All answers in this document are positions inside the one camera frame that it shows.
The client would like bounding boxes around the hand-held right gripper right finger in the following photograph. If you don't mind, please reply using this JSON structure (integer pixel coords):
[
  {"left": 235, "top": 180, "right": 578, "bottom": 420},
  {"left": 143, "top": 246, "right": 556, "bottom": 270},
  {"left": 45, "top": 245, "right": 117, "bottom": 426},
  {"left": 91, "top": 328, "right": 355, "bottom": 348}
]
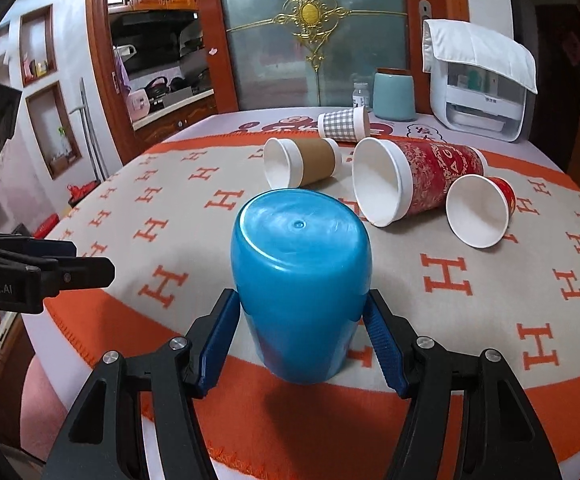
[{"left": 362, "top": 289, "right": 563, "bottom": 480}]

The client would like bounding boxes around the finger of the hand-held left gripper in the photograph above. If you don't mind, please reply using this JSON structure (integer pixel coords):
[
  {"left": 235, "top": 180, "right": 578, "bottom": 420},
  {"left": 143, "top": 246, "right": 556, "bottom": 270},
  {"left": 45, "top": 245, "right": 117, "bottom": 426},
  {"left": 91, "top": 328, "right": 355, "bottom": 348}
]
[{"left": 0, "top": 234, "right": 116, "bottom": 301}]

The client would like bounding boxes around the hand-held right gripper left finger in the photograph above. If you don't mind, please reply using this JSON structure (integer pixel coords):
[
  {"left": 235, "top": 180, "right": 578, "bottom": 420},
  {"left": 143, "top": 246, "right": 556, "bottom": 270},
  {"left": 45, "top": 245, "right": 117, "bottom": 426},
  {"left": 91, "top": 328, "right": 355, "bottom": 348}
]
[{"left": 44, "top": 288, "right": 241, "bottom": 480}]

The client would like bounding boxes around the blue plastic cup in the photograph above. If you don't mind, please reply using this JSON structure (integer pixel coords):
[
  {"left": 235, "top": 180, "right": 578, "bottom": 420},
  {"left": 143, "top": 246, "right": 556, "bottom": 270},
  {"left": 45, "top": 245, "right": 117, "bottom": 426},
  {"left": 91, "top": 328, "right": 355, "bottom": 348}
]
[{"left": 231, "top": 188, "right": 373, "bottom": 386}]

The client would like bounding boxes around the small red paper cup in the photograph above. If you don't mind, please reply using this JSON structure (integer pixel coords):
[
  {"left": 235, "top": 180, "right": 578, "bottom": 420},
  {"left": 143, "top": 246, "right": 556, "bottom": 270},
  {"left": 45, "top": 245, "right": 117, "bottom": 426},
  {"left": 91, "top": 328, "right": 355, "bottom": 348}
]
[{"left": 445, "top": 174, "right": 517, "bottom": 249}]

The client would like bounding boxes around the tall red patterned paper cup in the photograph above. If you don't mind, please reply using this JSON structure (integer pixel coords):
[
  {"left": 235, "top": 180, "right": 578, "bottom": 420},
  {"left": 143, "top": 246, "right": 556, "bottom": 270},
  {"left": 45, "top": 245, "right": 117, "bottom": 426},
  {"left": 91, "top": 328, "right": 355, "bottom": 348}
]
[{"left": 352, "top": 137, "right": 489, "bottom": 227}]

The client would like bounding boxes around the brown sleeved paper cup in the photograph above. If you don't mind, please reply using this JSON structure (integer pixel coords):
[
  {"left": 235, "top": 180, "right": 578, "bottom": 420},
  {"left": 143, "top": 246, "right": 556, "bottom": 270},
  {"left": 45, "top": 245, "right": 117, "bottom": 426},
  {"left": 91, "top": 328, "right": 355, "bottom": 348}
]
[{"left": 263, "top": 137, "right": 343, "bottom": 190}]

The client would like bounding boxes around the grey checked paper cup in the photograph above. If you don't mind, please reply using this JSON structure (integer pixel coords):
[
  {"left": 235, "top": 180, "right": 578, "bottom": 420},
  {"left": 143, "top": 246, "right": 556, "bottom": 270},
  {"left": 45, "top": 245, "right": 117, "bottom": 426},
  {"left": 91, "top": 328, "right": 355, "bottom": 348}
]
[{"left": 317, "top": 107, "right": 371, "bottom": 142}]

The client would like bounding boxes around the orange patterned blanket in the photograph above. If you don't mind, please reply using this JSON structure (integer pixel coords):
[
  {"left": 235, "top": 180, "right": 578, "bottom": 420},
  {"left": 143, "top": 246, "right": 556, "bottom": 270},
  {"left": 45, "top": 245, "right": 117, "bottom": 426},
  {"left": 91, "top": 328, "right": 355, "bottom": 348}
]
[{"left": 34, "top": 132, "right": 580, "bottom": 480}]

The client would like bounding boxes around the pink container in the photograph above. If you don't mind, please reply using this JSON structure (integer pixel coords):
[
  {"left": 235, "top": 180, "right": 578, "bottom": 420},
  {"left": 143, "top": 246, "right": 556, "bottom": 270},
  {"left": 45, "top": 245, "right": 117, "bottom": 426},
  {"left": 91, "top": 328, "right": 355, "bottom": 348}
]
[{"left": 126, "top": 89, "right": 151, "bottom": 122}]

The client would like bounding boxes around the light blue canister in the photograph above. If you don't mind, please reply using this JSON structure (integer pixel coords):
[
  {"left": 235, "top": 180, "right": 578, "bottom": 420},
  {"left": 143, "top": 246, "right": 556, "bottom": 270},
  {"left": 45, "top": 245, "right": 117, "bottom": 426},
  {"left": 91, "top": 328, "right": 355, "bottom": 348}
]
[{"left": 372, "top": 68, "right": 418, "bottom": 122}]

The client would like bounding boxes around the small clear glass jar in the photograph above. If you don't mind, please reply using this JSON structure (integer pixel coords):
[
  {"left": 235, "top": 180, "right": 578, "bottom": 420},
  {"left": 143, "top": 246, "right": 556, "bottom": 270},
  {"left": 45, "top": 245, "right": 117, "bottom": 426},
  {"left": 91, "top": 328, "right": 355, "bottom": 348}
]
[{"left": 352, "top": 82, "right": 371, "bottom": 113}]

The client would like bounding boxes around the white countertop appliance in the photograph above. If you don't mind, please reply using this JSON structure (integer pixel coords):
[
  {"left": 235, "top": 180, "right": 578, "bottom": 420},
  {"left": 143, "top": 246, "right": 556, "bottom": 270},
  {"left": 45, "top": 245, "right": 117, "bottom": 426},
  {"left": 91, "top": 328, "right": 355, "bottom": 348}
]
[{"left": 428, "top": 55, "right": 530, "bottom": 142}]

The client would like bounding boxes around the white quilted cloth cover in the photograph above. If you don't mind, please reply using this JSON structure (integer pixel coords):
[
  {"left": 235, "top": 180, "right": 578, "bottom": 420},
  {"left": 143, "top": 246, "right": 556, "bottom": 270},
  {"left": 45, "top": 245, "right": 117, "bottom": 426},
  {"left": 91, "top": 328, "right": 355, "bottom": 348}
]
[{"left": 421, "top": 19, "right": 538, "bottom": 94}]

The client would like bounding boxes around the frosted glass door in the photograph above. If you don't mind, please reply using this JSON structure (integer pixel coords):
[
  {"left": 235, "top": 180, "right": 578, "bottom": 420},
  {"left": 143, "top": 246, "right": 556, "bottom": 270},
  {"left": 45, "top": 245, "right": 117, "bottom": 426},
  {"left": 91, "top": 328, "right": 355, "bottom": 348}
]
[{"left": 216, "top": 0, "right": 409, "bottom": 111}]

